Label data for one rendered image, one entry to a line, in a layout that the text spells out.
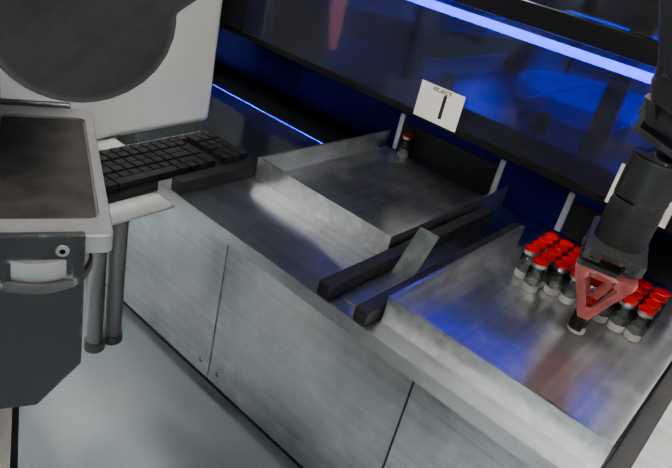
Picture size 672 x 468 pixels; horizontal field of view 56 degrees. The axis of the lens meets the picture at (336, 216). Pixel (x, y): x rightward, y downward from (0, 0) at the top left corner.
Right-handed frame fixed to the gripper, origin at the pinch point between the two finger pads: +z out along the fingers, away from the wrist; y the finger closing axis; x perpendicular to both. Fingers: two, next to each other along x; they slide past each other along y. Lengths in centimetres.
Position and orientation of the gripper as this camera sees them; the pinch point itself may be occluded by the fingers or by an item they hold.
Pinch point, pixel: (587, 303)
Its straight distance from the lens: 82.6
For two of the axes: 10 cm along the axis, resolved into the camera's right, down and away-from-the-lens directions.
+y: 4.4, -3.4, 8.3
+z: -2.1, 8.6, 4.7
